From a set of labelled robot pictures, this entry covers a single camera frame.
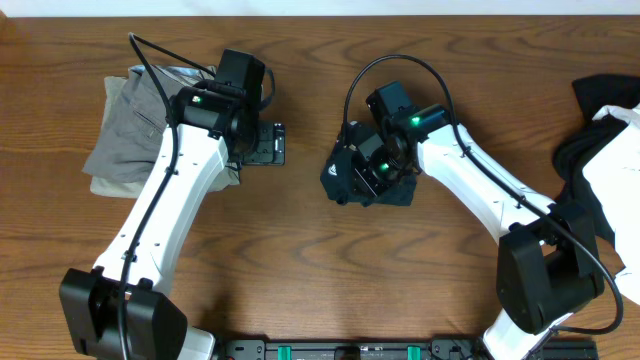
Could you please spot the black mounting rail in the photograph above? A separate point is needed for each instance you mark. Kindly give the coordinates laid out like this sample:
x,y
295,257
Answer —
x,y
437,349

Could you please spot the white garment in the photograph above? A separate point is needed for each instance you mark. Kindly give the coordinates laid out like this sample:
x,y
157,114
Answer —
x,y
613,174

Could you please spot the beige folded garment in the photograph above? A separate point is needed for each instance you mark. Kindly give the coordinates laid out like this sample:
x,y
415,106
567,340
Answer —
x,y
102,187

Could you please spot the black t-shirt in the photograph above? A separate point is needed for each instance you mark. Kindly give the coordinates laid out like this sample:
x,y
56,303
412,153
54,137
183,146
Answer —
x,y
339,182

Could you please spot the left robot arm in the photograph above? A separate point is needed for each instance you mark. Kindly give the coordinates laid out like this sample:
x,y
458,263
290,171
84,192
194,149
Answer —
x,y
121,309

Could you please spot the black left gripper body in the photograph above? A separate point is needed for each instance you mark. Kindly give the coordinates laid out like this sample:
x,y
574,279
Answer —
x,y
269,147

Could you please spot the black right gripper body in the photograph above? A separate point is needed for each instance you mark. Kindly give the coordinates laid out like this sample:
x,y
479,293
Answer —
x,y
380,170

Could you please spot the black garment pile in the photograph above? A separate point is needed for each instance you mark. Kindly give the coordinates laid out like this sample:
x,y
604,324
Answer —
x,y
572,155

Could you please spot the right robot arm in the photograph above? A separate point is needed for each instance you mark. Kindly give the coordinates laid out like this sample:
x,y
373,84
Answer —
x,y
548,262

